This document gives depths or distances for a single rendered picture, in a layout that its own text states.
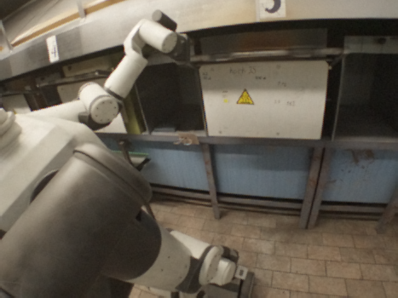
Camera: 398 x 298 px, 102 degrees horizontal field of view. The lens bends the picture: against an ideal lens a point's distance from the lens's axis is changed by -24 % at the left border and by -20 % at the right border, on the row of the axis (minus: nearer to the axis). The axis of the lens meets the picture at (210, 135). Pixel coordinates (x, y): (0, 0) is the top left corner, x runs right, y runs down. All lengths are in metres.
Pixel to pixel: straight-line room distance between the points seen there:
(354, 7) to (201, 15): 0.53
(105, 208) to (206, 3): 0.76
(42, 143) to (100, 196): 0.15
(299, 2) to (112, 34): 0.79
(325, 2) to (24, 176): 0.86
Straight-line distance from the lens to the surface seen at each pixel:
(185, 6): 0.86
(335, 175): 1.54
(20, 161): 0.31
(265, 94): 1.01
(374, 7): 0.85
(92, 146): 0.20
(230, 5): 0.80
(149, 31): 0.62
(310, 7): 0.79
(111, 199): 0.19
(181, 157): 1.59
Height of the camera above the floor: 1.47
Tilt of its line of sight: 28 degrees down
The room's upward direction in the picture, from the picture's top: 8 degrees counter-clockwise
